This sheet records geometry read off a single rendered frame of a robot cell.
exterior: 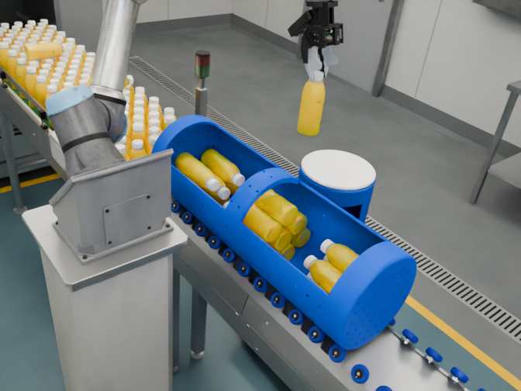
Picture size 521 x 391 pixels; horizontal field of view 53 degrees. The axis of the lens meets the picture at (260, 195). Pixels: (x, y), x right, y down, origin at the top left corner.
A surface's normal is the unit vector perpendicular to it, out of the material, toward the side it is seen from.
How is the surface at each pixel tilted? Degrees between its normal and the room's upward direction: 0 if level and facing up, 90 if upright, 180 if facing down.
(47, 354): 0
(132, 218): 90
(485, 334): 0
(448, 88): 90
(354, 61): 90
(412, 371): 0
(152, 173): 90
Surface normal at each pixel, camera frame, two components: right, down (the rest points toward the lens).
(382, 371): 0.10, -0.83
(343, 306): -0.67, -0.04
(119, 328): 0.61, 0.49
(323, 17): -0.79, 0.35
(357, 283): -0.43, -0.43
